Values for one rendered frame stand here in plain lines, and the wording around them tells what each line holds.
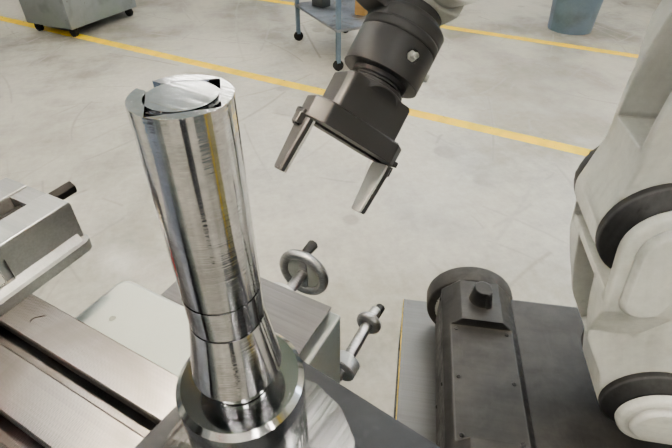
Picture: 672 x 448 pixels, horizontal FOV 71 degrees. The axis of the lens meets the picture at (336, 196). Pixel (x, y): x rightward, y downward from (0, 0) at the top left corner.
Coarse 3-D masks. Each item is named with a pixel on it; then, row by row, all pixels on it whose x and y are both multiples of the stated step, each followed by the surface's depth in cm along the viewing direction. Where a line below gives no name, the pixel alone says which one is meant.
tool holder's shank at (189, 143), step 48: (144, 96) 11; (192, 96) 11; (144, 144) 10; (192, 144) 10; (240, 144) 12; (192, 192) 11; (240, 192) 12; (192, 240) 12; (240, 240) 13; (192, 288) 13; (240, 288) 13; (192, 336) 15; (240, 336) 14; (240, 384) 15
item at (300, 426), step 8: (304, 400) 18; (304, 408) 18; (304, 416) 18; (296, 424) 17; (304, 424) 19; (288, 432) 17; (296, 432) 18; (304, 432) 19; (192, 440) 17; (280, 440) 17; (288, 440) 17; (296, 440) 18; (304, 440) 19
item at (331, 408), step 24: (312, 384) 24; (336, 384) 26; (312, 408) 23; (336, 408) 23; (360, 408) 25; (168, 432) 24; (312, 432) 22; (336, 432) 22; (360, 432) 24; (384, 432) 24; (408, 432) 24
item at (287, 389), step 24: (288, 360) 18; (192, 384) 17; (288, 384) 17; (192, 408) 16; (216, 408) 16; (240, 408) 16; (264, 408) 16; (288, 408) 16; (192, 432) 16; (216, 432) 16; (240, 432) 16; (264, 432) 16
